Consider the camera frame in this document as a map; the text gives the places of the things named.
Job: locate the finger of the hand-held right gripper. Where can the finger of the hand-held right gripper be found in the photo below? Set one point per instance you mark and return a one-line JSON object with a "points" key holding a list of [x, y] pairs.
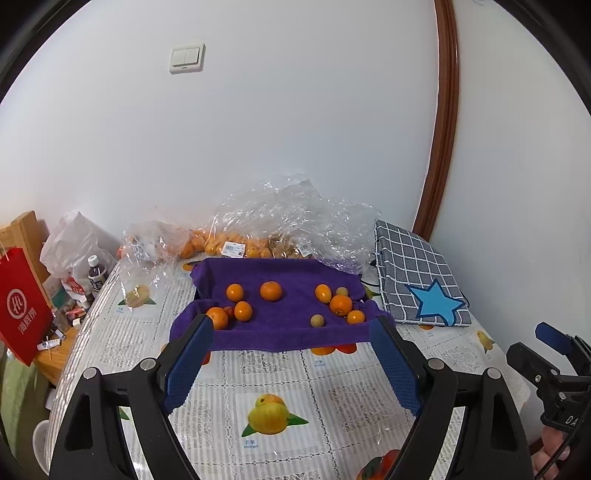
{"points": [[554, 338], [531, 362]]}

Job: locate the grey checked cushion blue star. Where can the grey checked cushion blue star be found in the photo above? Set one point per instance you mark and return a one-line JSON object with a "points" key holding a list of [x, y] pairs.
{"points": [[406, 267]]}

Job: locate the person's right hand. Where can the person's right hand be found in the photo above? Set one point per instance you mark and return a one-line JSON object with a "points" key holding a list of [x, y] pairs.
{"points": [[551, 457]]}

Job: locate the large orange mandarin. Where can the large orange mandarin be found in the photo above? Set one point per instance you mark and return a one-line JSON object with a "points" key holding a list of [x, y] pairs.
{"points": [[340, 305]]}

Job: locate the dark label plastic bottle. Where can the dark label plastic bottle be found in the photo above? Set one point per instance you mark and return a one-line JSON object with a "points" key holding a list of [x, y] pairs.
{"points": [[97, 277]]}

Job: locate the pile of bagged brown fruits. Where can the pile of bagged brown fruits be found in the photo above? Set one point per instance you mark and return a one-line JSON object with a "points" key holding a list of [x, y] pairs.
{"points": [[284, 247]]}

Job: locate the white plastic bag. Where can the white plastic bag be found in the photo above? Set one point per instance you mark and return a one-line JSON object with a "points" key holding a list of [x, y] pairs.
{"points": [[74, 244]]}

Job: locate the large clear plastic bag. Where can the large clear plastic bag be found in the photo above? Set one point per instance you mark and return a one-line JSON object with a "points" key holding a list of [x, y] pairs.
{"points": [[323, 217]]}

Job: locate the pile of bagged oranges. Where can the pile of bagged oranges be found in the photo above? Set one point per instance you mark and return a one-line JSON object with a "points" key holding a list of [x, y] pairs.
{"points": [[207, 244]]}

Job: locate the white wall switch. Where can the white wall switch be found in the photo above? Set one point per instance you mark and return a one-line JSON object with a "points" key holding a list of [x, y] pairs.
{"points": [[186, 57]]}

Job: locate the small brownish green fruit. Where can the small brownish green fruit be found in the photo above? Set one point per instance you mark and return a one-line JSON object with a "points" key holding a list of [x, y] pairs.
{"points": [[316, 321], [341, 291]]}

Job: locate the small clear plastic bag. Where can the small clear plastic bag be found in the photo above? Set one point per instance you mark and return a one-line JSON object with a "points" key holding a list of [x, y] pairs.
{"points": [[147, 240]]}

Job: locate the purple towel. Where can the purple towel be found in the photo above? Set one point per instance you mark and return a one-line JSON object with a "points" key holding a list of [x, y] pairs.
{"points": [[286, 318]]}

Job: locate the red white snack packet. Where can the red white snack packet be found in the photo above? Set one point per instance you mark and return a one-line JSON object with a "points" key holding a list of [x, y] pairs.
{"points": [[74, 288]]}

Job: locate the wooden side table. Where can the wooden side table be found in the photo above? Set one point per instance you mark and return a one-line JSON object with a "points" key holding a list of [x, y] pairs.
{"points": [[57, 360]]}

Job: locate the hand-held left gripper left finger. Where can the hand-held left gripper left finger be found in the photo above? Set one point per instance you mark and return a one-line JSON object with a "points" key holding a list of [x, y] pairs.
{"points": [[189, 360]]}

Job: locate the white bucket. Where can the white bucket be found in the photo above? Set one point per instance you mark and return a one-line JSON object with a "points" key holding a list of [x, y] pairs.
{"points": [[44, 445]]}

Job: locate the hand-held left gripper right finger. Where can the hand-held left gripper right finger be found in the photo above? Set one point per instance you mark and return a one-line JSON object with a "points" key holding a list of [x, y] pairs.
{"points": [[395, 364]]}

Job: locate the wooden chair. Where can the wooden chair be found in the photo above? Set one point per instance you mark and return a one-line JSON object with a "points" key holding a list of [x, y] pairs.
{"points": [[23, 230]]}

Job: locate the brown wooden door frame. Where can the brown wooden door frame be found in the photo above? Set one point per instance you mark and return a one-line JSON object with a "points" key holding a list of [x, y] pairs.
{"points": [[445, 115]]}

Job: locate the red paper bag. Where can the red paper bag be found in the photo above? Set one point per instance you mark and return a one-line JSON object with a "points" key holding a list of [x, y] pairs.
{"points": [[21, 309]]}

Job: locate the oval small orange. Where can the oval small orange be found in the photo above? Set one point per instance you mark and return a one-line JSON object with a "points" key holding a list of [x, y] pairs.
{"points": [[323, 292]]}

